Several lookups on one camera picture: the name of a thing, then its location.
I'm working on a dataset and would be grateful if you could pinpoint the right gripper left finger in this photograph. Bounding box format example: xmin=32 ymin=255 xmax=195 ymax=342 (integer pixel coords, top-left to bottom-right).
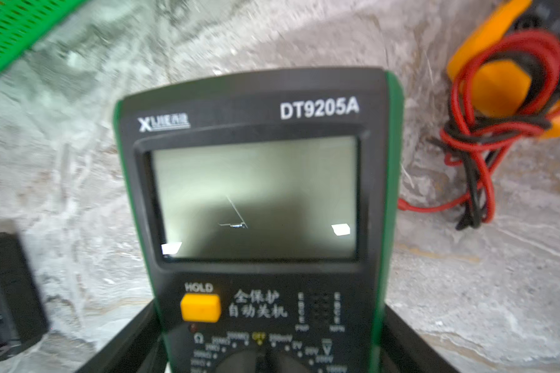
xmin=77 ymin=302 xmax=168 ymax=373

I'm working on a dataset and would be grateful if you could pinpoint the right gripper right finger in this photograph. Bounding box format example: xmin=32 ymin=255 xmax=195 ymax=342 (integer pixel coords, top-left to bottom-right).
xmin=380 ymin=306 xmax=459 ymax=373

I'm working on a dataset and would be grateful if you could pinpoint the small black multimeter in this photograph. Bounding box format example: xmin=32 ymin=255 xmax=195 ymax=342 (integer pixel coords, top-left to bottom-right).
xmin=0 ymin=233 xmax=49 ymax=361

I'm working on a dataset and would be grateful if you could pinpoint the green multimeter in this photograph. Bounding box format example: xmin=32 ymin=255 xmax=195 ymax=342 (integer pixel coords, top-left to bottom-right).
xmin=113 ymin=67 xmax=404 ymax=372

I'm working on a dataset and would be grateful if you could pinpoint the yellow black multimeter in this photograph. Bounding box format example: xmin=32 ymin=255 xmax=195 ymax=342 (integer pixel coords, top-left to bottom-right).
xmin=397 ymin=0 xmax=560 ymax=232

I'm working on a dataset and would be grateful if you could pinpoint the green plastic basket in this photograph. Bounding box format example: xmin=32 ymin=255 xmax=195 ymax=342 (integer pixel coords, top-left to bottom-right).
xmin=0 ymin=0 xmax=85 ymax=73

